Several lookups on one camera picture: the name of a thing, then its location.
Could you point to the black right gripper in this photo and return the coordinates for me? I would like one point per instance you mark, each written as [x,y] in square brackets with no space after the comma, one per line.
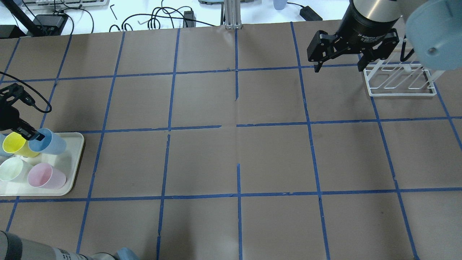
[361,24]

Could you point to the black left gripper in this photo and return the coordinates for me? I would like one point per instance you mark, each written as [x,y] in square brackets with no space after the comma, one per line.
[8,118]

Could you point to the light blue plastic cup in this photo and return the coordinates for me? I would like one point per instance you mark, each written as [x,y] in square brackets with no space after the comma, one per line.
[51,143]

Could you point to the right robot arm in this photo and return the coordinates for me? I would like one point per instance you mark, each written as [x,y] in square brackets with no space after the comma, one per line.
[432,27]

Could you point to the yellow plastic cup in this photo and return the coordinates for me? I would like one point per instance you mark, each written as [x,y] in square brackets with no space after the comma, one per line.
[15,144]

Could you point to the pale green plastic cup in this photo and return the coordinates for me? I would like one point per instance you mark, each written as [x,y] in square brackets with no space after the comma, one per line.
[15,170]

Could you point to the pink plastic cup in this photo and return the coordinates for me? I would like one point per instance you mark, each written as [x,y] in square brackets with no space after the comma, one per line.
[44,175]

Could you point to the cream plastic tray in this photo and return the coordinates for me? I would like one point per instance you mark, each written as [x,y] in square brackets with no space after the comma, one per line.
[67,162]

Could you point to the black power adapter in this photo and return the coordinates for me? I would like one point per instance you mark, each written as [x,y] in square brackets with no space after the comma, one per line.
[308,14]

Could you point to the white wire cup rack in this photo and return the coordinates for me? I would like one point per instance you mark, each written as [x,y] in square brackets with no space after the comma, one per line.
[392,79]

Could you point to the aluminium frame post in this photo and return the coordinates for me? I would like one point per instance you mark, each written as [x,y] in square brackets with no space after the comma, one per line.
[232,14]

